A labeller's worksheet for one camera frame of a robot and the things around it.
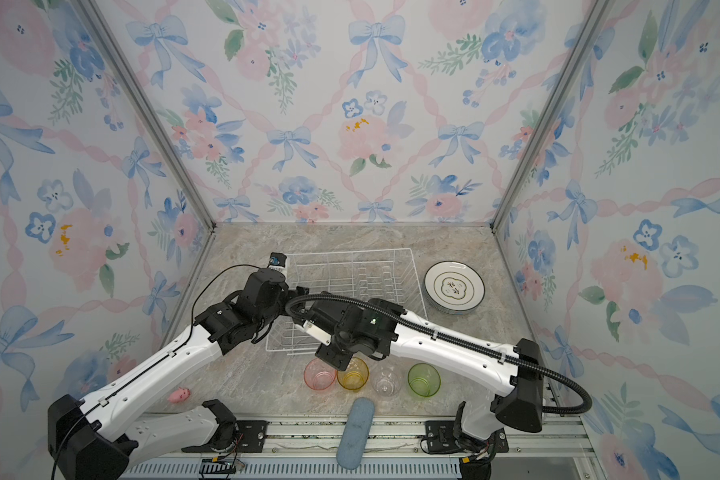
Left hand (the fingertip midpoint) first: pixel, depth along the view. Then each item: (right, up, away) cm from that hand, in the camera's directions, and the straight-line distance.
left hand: (295, 286), depth 77 cm
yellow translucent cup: (+15, -26, +6) cm, 30 cm away
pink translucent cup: (+5, -26, +6) cm, 27 cm away
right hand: (+9, -13, -8) cm, 18 cm away
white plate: (+47, -2, +21) cm, 52 cm away
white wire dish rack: (+25, +1, +31) cm, 40 cm away
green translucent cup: (+34, -26, +5) cm, 44 cm away
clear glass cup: (+24, -26, +5) cm, 36 cm away
